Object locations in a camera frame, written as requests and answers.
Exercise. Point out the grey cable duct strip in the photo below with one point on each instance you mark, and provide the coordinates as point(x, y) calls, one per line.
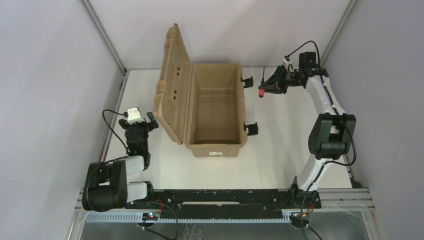
point(154, 217)

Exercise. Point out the black mounting rail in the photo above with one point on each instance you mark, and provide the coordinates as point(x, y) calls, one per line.
point(202, 203)

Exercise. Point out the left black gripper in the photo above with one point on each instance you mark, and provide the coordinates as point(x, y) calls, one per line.
point(137, 126)

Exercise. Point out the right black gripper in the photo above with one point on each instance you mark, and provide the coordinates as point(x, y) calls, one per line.
point(281, 81)

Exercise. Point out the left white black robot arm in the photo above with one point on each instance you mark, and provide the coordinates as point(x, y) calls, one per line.
point(107, 186)

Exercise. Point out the tan plastic bin with lid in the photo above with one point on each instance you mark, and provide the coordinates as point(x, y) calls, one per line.
point(201, 105)

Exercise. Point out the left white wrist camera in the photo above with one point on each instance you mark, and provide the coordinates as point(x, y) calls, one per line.
point(133, 116)

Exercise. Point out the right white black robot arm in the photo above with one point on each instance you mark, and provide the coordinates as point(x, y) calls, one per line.
point(331, 136)

